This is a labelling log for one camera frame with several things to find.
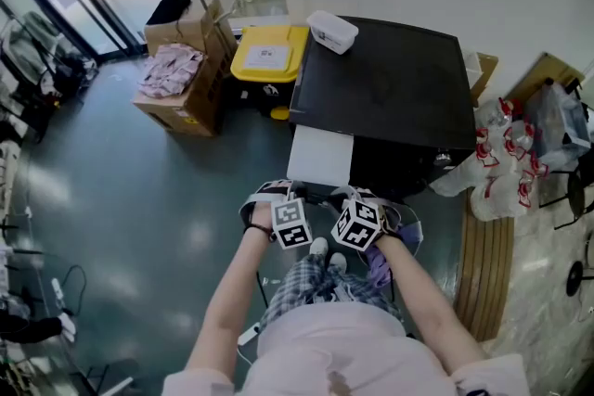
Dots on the white lidded plastic box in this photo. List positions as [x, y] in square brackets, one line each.
[331, 31]

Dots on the person's left forearm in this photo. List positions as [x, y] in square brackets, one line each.
[227, 301]

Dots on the person's right white shoe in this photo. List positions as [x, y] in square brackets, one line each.
[338, 261]

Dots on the person's right forearm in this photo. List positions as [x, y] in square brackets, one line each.
[427, 306]

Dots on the purple cloth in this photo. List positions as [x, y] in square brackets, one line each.
[378, 262]

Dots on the black chair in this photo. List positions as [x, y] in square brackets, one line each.
[580, 190]

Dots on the person's left white shoe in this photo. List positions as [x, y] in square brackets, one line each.
[318, 246]

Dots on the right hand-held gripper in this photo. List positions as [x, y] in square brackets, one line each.
[359, 225]

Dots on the grey laundry basket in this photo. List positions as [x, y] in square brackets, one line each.
[410, 222]

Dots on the clothes rack with garments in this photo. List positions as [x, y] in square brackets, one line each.
[37, 60]

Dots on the large brown cardboard box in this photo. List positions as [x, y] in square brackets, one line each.
[195, 106]

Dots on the small cardboard sheet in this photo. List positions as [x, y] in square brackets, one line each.
[486, 74]

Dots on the person's left hand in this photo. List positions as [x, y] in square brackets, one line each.
[262, 215]

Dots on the person's pink shirt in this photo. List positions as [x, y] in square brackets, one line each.
[339, 352]

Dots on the black washing machine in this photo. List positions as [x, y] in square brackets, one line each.
[385, 83]

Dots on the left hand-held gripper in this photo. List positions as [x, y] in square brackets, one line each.
[292, 222]

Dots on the white metal frame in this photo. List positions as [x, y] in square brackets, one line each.
[116, 387]

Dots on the white power strip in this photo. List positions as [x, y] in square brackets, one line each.
[248, 335]
[58, 292]

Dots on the wooden slatted platform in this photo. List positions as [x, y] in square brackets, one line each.
[485, 273]

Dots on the person's white shoe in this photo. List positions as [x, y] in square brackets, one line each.
[338, 261]
[318, 246]

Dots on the person's plaid trousers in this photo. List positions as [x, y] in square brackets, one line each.
[320, 287]

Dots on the black round-base stand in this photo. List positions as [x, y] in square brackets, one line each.
[575, 283]

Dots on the black flat case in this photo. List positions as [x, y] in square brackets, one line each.
[169, 10]

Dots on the pile of pink packets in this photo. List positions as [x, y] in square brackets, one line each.
[169, 69]

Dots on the white panel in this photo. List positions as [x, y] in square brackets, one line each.
[471, 67]

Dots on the black bin yellow lid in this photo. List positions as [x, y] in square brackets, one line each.
[269, 55]

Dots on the clear plastic bag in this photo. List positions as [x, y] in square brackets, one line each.
[559, 125]

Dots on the open brown cardboard box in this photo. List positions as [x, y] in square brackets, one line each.
[209, 28]

